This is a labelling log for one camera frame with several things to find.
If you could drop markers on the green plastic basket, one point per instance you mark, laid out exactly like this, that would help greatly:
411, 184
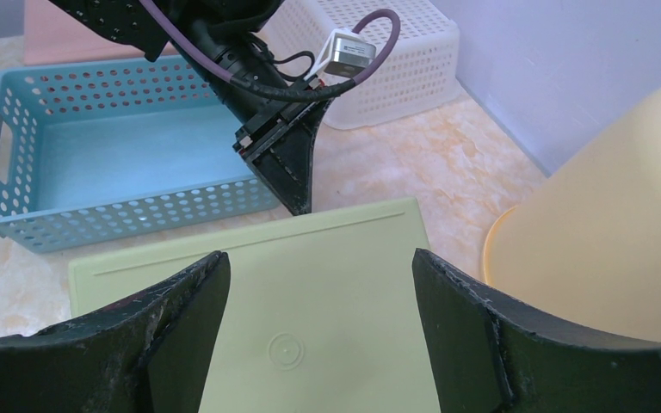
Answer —
321, 315

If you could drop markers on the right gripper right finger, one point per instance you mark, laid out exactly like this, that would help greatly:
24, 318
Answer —
490, 352

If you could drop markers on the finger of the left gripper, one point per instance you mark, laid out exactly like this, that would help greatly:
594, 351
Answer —
288, 178

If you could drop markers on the pink plastic basket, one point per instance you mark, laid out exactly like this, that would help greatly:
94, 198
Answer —
53, 36

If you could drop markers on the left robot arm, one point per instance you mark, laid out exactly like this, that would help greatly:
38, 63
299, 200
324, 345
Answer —
218, 39

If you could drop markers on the yellow capybara bucket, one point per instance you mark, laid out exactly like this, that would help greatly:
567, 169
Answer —
586, 245

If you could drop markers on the blue basket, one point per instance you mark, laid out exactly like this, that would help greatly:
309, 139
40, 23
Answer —
98, 151

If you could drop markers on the white mesh plastic basket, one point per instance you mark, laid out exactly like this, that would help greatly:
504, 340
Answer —
419, 74

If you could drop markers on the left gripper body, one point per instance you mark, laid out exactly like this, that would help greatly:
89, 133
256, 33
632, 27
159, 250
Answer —
278, 125

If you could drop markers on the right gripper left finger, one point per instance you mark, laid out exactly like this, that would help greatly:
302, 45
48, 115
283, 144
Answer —
148, 352

